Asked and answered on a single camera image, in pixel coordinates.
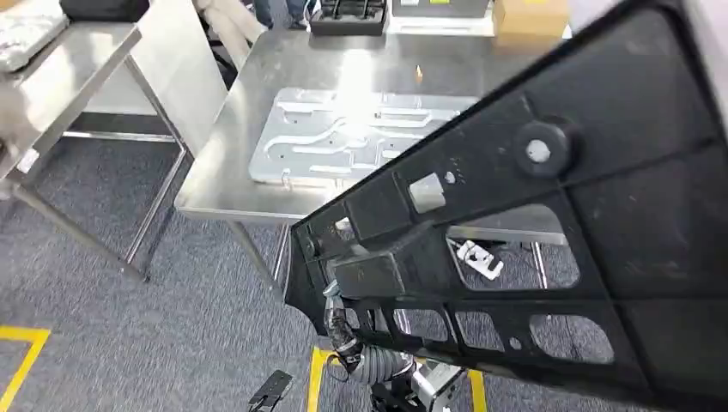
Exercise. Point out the grooved aluminium plate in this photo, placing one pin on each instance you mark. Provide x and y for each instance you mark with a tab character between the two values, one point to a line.
341	136

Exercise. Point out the upright steel sheet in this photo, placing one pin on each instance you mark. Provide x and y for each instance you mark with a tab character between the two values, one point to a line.
176	62

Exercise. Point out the grey and white case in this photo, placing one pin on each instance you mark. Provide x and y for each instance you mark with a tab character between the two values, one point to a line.
441	17

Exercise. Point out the black bag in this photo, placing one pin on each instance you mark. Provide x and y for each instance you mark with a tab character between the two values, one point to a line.
105	8

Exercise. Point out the person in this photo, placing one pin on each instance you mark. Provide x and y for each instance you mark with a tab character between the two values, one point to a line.
279	11

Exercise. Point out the black compartment tray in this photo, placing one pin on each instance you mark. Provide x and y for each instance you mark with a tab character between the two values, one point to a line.
348	20

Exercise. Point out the steel work table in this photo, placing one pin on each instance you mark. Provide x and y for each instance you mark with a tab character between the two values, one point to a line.
296	62

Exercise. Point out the grey wrapped bundle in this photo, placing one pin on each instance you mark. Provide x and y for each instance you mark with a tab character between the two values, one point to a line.
28	40

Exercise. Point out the long black plastic panel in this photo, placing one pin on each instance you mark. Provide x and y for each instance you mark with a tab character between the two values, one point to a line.
625	227

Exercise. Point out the cardboard box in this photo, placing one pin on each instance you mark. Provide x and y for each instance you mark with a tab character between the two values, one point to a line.
529	23

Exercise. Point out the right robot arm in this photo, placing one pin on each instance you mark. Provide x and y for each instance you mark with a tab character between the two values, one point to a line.
381	367

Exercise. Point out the white plastic clip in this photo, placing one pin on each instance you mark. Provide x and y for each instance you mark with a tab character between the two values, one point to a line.
480	260

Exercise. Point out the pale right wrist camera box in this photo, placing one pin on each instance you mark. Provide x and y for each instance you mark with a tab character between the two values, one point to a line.
438	384

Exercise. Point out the steel side table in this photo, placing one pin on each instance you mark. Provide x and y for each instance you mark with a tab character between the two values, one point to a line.
68	74

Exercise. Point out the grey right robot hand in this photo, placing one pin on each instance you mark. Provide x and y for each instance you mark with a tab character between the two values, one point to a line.
341	330

